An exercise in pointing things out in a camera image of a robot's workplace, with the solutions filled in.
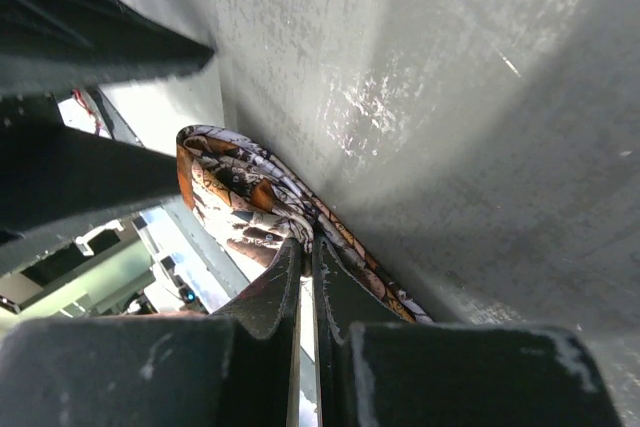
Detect brown floral patterned tie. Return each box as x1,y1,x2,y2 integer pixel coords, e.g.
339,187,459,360
176,125,431,323

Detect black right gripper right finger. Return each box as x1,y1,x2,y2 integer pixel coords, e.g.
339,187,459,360
312,235,406,348

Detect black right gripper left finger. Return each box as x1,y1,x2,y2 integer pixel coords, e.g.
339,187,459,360
214,238,302,340

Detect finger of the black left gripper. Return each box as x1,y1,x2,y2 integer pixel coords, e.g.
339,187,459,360
1,124,179,274
1,0,214,97

